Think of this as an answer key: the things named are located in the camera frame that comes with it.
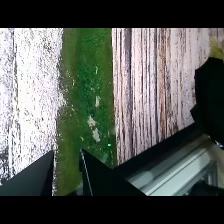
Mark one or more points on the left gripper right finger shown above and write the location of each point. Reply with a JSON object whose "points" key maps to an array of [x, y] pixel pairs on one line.
{"points": [[100, 180]]}

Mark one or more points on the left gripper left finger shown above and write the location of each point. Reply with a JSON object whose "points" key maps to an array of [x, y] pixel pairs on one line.
{"points": [[33, 178]]}

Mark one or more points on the black garment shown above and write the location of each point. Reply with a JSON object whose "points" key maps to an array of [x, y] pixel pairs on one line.
{"points": [[210, 100]]}

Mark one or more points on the silver frame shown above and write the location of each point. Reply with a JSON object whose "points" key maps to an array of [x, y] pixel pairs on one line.
{"points": [[176, 170]]}

